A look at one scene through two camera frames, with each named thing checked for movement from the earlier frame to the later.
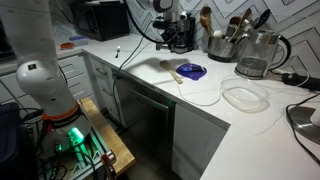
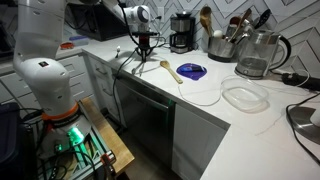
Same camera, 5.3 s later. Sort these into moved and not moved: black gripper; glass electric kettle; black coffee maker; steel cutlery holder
Moved: black gripper
Not moved: black coffee maker; steel cutlery holder; glass electric kettle
